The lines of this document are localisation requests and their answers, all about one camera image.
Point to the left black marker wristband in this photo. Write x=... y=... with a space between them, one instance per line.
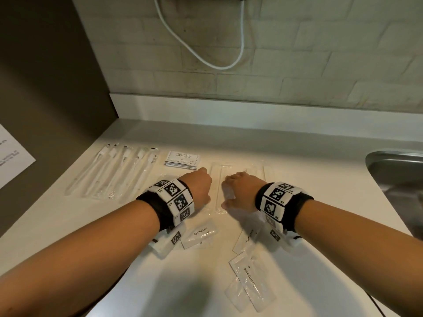
x=171 y=203

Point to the white toothbrush in clear packet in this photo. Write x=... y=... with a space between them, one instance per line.
x=99 y=174
x=87 y=171
x=145 y=170
x=130 y=174
x=114 y=173

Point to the steel sink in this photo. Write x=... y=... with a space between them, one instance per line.
x=398 y=181

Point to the stack of white shampoo sachets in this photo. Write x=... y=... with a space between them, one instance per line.
x=182 y=159

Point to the white toothpaste sachet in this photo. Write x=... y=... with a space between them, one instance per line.
x=236 y=295
x=246 y=239
x=252 y=280
x=200 y=235

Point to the person's right hand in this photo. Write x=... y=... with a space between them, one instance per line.
x=246 y=191

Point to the person's left forearm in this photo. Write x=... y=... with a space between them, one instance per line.
x=76 y=257

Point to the person's left hand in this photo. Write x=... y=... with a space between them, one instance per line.
x=195 y=187

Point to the person's left fingers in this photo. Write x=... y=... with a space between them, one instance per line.
x=207 y=184

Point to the white paper sheet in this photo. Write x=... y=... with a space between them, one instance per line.
x=11 y=155

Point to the person's right thumb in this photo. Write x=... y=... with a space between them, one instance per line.
x=228 y=203

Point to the right black marker wristband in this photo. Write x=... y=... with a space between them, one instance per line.
x=281 y=203

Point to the black marker wristband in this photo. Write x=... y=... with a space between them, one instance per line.
x=281 y=203
x=171 y=203

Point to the person's right forearm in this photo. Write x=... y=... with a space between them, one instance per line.
x=360 y=250

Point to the clear plastic bag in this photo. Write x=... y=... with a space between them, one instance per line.
x=256 y=170
x=219 y=181

